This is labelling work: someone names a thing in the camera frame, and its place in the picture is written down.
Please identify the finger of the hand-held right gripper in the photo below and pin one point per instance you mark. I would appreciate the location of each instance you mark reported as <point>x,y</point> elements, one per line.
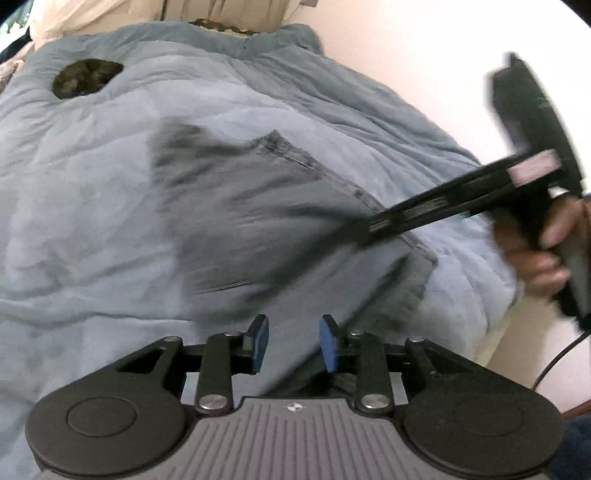
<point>353,230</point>

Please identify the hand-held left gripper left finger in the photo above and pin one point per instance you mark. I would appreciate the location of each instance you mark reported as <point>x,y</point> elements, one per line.
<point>261,344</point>

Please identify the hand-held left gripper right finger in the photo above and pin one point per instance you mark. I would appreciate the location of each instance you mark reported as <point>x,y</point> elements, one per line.
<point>328,346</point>

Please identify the blue denim jeans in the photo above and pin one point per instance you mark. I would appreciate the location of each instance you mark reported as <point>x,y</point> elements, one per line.
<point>277,221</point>

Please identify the person's right hand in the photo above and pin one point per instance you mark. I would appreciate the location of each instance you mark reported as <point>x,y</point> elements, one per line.
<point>531,263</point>

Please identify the blue fleece blanket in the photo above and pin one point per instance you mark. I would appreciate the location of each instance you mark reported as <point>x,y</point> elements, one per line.
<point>83,198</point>

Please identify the patterned pillow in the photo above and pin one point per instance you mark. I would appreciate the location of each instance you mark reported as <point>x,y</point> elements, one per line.
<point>226,26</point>

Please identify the beige curtain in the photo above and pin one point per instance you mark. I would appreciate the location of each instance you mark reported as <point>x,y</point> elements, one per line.
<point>221,11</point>

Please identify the dark blue cloth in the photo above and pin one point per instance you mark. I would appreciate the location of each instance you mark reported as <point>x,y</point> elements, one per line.
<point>575,447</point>

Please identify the dark round cloth patch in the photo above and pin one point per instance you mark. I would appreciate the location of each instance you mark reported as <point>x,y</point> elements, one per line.
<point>85,77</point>

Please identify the sheer white curtain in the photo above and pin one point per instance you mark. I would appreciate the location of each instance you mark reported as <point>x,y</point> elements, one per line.
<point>92,18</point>

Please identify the grey wall socket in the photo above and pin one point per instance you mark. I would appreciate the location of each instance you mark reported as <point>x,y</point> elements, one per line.
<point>309,2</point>

